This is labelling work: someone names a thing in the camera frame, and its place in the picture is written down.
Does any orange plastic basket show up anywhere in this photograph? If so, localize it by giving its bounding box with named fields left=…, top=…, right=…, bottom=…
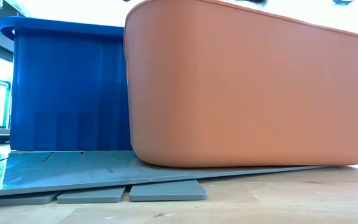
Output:
left=124, top=0, right=358, bottom=169

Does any large blue plastic bin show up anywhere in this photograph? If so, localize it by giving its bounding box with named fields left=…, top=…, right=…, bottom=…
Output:
left=0, top=16, right=133, bottom=152

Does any long grey slotted divider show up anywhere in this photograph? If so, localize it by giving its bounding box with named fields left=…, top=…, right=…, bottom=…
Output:
left=0, top=150, right=329, bottom=198

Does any blue building column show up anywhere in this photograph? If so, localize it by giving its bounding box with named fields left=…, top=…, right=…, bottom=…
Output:
left=3, top=81, right=12, bottom=128

